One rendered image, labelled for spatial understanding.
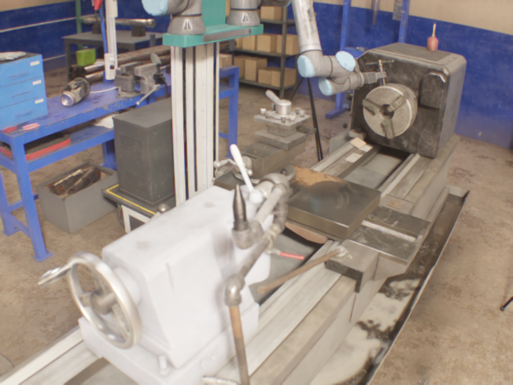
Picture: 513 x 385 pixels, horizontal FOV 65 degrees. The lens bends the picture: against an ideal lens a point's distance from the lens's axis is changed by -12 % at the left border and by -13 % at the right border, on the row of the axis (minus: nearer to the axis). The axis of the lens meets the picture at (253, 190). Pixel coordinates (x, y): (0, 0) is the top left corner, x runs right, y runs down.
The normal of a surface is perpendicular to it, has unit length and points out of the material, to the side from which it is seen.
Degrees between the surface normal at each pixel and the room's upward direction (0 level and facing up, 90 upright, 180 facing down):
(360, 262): 0
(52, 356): 45
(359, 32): 90
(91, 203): 90
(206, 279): 75
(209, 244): 82
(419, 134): 90
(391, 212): 0
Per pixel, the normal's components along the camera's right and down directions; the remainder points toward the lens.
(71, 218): 0.85, 0.27
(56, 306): 0.04, -0.88
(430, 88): -0.57, 0.37
